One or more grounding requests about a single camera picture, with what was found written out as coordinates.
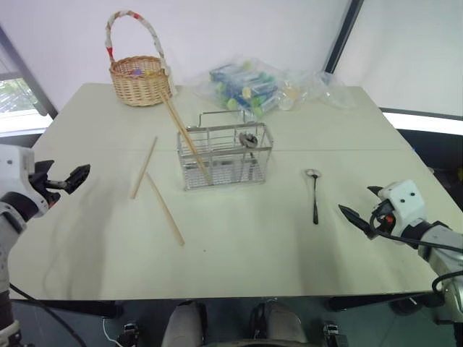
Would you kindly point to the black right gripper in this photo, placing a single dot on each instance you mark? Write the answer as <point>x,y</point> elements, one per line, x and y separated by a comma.
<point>382,217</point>

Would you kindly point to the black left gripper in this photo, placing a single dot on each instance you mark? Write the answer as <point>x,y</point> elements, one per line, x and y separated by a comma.
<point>41,180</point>

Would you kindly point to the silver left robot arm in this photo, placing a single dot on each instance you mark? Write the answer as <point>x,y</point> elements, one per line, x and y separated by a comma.
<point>9,231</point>

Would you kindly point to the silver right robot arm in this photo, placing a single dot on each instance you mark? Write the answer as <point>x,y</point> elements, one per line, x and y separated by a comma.
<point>445,262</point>

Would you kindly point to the metal spoon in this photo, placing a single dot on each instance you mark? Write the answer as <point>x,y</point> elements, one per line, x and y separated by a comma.
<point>315,197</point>
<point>249,141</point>

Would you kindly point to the wooden chopstick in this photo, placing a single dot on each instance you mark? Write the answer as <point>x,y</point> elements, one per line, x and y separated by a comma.
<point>185,127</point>
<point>164,207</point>
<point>181,124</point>
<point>144,168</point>

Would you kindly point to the black furniture piece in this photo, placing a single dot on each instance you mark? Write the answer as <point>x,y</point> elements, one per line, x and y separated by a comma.
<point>430,152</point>

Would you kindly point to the dark framed window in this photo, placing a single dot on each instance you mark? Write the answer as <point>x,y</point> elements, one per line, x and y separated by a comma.
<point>14,94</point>

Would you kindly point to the crumpled clear plastic bag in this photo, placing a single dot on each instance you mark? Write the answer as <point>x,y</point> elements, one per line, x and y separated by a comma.
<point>332,90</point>

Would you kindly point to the purple item in basket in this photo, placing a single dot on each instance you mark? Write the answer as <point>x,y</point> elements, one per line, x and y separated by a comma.
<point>136,71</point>

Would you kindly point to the yellow item in basket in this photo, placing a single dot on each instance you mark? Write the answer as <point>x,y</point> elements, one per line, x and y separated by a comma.
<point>150,73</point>

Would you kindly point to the black table foot caster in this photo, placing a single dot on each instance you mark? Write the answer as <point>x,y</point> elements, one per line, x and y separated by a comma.
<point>127,334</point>
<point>334,334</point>

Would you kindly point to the clear plastic bag yellowish contents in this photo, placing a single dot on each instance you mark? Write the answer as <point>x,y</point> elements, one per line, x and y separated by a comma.
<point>291,92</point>

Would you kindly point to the dark rounded grey shape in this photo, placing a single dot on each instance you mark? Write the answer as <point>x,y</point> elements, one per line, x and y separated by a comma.
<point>276,325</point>
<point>184,325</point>

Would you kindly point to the black framed white panel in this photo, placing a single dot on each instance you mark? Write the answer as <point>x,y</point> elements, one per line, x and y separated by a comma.
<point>405,54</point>

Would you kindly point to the plastic bag of blue-green packs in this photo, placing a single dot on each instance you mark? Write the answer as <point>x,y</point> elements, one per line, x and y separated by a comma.
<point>242,88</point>

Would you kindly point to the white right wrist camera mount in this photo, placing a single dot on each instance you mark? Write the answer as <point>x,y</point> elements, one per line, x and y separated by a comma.
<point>403,200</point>

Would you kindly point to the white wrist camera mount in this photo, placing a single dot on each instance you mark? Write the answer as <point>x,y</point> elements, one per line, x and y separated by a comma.
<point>16,162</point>
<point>403,200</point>

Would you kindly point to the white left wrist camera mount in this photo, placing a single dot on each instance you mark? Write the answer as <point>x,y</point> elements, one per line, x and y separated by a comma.
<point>16,162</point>

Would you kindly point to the black table frame bar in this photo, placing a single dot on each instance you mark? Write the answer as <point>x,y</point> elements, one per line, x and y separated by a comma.
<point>376,301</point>
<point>72,308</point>

